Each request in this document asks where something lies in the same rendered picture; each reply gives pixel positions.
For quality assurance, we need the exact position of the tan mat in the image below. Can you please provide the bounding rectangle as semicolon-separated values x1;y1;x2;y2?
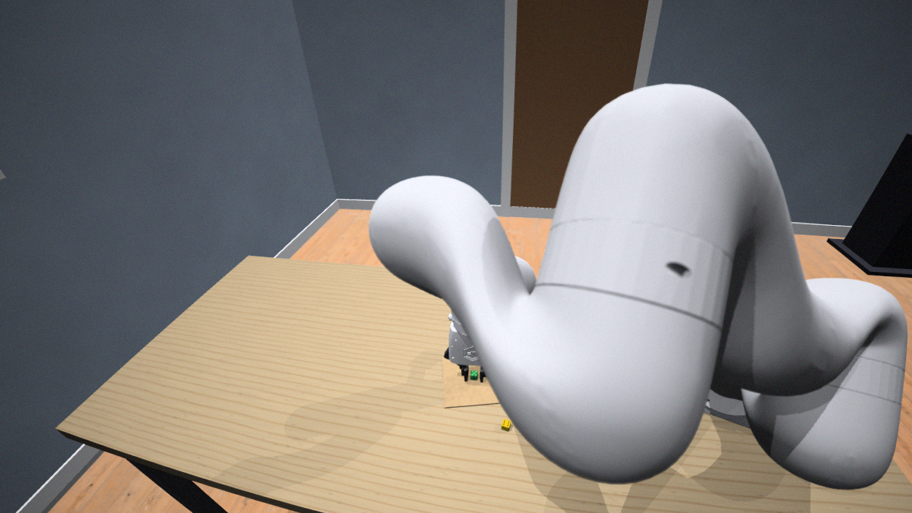
443;357;500;409

